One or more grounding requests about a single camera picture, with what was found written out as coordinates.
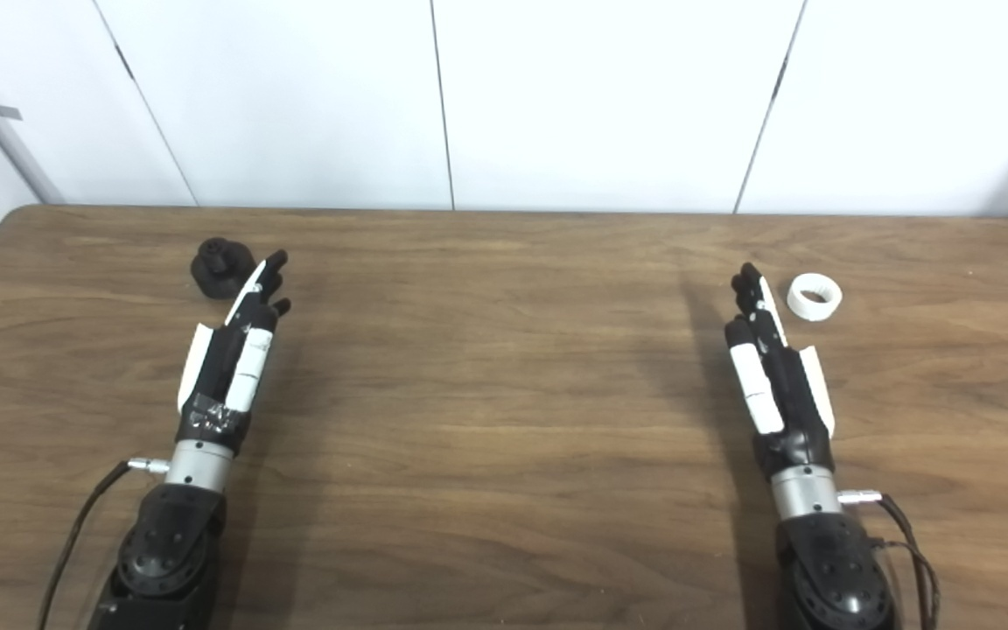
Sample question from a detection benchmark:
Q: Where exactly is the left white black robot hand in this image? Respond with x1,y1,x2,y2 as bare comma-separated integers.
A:
176,249,293,456

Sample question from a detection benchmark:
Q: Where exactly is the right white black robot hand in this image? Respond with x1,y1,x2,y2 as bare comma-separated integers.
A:
724,262,837,480

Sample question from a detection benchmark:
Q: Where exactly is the white plastic ring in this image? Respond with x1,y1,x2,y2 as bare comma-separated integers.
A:
787,273,844,322

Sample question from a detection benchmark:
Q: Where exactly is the round black plastic part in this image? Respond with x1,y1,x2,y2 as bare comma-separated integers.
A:
190,237,256,301

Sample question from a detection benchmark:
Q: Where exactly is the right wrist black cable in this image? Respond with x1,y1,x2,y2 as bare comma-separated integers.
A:
838,490,942,630

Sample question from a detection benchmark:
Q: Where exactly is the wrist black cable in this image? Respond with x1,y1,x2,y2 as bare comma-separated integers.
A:
838,490,942,630
37,457,171,630

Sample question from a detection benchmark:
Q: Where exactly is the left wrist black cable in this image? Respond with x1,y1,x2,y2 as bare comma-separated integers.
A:
37,457,171,630

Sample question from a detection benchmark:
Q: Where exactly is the grey wall corner strip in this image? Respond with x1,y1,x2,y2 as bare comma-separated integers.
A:
0,33,66,206

